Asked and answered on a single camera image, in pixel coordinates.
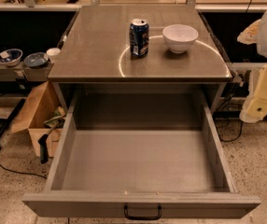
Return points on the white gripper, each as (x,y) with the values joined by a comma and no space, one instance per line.
(254,108)

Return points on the blue pepsi can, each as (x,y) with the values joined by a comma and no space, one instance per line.
(139,37)

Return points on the open grey top drawer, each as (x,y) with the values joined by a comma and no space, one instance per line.
(142,150)

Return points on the white ceramic bowl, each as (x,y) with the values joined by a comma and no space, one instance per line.
(179,37)

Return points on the grey cabinet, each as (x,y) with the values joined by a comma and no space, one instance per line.
(122,44)

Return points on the small white cup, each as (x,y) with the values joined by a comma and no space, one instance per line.
(53,54)

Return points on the dark blue plate bowl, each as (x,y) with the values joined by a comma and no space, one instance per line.
(36,60)

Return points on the cardboard box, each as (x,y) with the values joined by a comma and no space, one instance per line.
(39,106)

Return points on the black pole on floor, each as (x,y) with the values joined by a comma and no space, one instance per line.
(4,125)

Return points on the blue patterned bowl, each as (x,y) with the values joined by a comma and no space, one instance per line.
(10,57)

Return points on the grey side shelf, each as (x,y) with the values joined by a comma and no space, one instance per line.
(21,70)

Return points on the black drawer handle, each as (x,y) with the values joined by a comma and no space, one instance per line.
(141,213)

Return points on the black handled brush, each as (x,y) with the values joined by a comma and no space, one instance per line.
(42,141)

